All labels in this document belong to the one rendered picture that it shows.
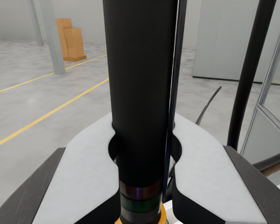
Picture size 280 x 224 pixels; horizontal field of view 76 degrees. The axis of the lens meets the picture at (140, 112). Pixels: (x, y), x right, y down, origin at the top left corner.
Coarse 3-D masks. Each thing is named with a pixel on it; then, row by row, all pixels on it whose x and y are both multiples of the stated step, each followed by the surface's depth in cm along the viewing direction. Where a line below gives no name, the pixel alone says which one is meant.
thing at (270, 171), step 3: (279, 162) 24; (273, 165) 23; (276, 165) 24; (279, 165) 24; (267, 168) 23; (270, 168) 23; (273, 168) 23; (276, 168) 23; (279, 168) 24; (261, 171) 23; (264, 171) 23; (267, 171) 23; (270, 171) 23; (273, 171) 23; (276, 171) 23; (264, 174) 22; (267, 174) 23; (270, 174) 23
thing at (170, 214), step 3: (168, 210) 18; (171, 210) 18; (168, 213) 17; (171, 213) 17; (168, 216) 17; (171, 216) 17; (174, 216) 17; (168, 219) 17; (171, 219) 17; (174, 219) 17; (168, 222) 17; (171, 222) 17; (174, 222) 17
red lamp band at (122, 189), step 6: (120, 180) 12; (162, 180) 12; (120, 186) 12; (126, 186) 11; (132, 186) 11; (150, 186) 11; (156, 186) 12; (126, 192) 12; (132, 192) 11; (138, 192) 11; (144, 192) 11; (150, 192) 11; (156, 192) 12; (132, 198) 12; (138, 198) 12; (144, 198) 12
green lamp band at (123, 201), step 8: (120, 192) 12; (160, 192) 12; (120, 200) 13; (128, 200) 12; (152, 200) 12; (160, 200) 13; (128, 208) 12; (136, 208) 12; (144, 208) 12; (152, 208) 12
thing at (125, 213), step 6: (126, 210) 13; (156, 210) 13; (126, 216) 13; (132, 216) 13; (138, 216) 12; (144, 216) 12; (150, 216) 13; (156, 216) 13; (132, 222) 13; (138, 222) 13; (144, 222) 13
